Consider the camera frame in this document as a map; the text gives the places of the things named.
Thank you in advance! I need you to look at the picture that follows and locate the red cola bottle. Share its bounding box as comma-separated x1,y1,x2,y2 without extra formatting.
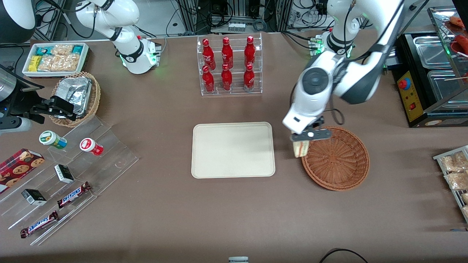
243,63,255,90
244,36,256,67
202,66,215,93
221,64,233,91
202,39,216,70
221,37,234,69

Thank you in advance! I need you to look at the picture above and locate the small black box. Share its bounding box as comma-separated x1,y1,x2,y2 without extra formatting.
54,164,75,184
21,189,47,206

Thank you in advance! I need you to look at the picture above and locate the snickers bar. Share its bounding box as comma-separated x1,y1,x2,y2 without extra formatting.
57,182,92,209
20,211,60,239

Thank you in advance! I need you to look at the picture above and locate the light wicker basket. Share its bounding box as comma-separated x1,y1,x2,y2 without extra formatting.
49,72,101,127

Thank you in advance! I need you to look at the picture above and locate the foil wrapped food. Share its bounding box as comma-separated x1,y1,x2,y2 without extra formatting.
56,77,92,118

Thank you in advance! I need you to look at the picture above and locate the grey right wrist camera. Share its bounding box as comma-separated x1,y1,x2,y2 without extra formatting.
0,117,32,134

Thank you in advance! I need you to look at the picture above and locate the metal wire rack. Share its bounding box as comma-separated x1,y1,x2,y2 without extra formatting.
433,145,468,223

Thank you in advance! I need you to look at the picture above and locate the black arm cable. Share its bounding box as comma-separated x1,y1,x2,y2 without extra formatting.
322,106,345,126

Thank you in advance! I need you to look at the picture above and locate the red lid cup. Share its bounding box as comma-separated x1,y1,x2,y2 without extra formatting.
80,138,104,156

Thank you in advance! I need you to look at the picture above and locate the small rice cracker bag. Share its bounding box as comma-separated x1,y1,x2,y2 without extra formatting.
51,44,73,56

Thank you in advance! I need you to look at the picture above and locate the clear acrylic step display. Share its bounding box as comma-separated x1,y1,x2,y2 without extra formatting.
0,116,139,246

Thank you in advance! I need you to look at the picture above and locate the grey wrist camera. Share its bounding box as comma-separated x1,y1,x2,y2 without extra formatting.
0,117,32,134
291,129,332,142

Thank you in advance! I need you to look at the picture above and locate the beige plastic tray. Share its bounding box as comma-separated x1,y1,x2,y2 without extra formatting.
191,122,276,179

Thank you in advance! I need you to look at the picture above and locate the black hot food case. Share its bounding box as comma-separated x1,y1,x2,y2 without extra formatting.
384,5,468,128

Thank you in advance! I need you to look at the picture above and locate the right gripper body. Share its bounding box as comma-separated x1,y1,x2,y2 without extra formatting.
0,66,45,118

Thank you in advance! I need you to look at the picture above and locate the triangular sandwich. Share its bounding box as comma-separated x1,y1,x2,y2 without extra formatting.
292,141,310,158

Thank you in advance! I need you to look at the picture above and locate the brown wicker basket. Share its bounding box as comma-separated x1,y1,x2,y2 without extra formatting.
301,126,370,191

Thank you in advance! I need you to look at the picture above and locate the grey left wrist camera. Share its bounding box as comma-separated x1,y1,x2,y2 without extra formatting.
291,129,332,142

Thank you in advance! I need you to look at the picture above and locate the clear acrylic bottle rack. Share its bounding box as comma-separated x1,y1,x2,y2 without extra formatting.
197,33,263,96

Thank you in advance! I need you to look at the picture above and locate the steel food pan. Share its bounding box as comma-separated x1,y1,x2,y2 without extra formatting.
413,36,456,70
427,69,468,107

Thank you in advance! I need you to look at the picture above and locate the white snack tray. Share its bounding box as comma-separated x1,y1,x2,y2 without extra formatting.
22,43,89,78

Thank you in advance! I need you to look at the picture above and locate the red cookie box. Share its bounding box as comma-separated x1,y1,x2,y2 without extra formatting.
0,148,45,194

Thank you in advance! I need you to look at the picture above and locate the green lid cup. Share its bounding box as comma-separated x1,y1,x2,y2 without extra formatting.
39,131,67,149

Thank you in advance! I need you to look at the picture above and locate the black floor cable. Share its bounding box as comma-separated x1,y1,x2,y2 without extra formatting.
319,248,370,263

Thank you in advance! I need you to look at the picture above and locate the large rice cracker bag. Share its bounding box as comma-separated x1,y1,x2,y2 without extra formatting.
38,54,80,72

